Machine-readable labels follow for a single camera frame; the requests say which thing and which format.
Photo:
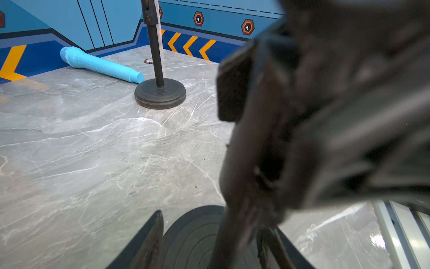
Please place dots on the black stand pole with clip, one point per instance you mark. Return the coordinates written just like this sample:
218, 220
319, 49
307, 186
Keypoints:
151, 19

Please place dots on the light blue toy microphone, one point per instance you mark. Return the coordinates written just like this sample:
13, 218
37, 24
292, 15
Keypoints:
76, 58

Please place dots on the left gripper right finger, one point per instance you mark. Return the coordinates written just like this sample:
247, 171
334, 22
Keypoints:
276, 251

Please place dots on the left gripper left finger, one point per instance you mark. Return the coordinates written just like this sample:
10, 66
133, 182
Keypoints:
144, 250

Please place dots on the black round stand base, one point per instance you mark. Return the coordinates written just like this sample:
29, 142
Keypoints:
151, 96

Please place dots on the aluminium rail frame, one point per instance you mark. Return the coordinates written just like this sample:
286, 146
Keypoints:
406, 233

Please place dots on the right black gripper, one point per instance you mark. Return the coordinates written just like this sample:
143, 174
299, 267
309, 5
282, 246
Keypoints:
354, 120

